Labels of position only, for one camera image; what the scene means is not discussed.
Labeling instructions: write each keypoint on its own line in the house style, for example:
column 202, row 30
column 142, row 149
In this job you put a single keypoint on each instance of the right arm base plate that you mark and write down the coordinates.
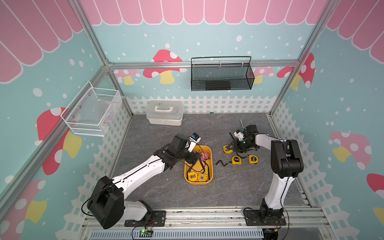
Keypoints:
column 264, row 218

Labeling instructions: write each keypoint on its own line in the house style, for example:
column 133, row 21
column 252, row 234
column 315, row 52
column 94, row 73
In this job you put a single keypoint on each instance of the yellow tape measure tray front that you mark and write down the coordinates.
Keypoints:
column 202, row 178

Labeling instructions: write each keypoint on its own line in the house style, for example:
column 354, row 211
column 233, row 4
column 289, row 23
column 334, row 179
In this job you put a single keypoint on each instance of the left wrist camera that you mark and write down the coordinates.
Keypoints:
column 193, row 140

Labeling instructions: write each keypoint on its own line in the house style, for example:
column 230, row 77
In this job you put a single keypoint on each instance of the yellow tape measure with strap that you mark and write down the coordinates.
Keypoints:
column 236, row 160

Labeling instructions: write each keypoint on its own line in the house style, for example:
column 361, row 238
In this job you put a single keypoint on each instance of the grey ribbed cable duct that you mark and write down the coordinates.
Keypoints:
column 181, row 234

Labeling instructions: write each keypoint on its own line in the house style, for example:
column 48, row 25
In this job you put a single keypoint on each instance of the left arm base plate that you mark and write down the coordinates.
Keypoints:
column 152, row 219

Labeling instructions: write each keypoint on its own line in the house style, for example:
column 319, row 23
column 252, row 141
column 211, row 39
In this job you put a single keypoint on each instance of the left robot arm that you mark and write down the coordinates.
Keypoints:
column 108, row 203

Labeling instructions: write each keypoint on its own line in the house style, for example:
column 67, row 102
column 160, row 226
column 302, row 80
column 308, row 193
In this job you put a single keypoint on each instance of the pink round tape measure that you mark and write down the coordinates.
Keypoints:
column 205, row 156

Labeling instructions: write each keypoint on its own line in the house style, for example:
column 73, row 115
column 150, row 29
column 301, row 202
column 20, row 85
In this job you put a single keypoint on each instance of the yellow storage tray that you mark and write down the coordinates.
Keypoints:
column 202, row 172

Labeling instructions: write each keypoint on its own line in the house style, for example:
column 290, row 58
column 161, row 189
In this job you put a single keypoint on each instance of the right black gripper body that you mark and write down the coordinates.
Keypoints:
column 242, row 147

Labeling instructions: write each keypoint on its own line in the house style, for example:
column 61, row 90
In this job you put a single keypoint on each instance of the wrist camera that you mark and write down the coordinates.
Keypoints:
column 193, row 140
column 239, row 134

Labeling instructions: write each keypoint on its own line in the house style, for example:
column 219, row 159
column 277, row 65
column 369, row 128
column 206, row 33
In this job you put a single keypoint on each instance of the black mesh wall basket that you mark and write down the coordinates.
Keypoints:
column 228, row 73

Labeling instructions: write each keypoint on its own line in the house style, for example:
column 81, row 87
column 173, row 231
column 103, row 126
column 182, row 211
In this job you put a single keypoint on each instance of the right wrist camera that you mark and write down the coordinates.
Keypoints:
column 239, row 134

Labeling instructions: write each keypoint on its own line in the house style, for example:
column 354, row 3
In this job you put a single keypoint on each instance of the yellow tape measure in tray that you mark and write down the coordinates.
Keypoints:
column 192, row 176

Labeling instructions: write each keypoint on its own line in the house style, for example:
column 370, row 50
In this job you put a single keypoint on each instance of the white wire wall basket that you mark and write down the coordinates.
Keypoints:
column 93, row 110

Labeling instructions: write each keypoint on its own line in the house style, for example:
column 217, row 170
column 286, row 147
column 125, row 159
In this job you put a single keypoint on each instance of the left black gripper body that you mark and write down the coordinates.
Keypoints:
column 190, row 157

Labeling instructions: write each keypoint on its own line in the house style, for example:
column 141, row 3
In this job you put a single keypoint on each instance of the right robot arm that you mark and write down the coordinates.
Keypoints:
column 286, row 161

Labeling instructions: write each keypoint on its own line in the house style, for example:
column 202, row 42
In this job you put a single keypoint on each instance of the green led circuit board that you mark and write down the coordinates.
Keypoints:
column 146, row 234

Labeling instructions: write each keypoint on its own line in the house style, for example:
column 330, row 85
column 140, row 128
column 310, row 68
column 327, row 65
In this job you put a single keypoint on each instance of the white plastic toolbox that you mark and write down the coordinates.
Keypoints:
column 165, row 112

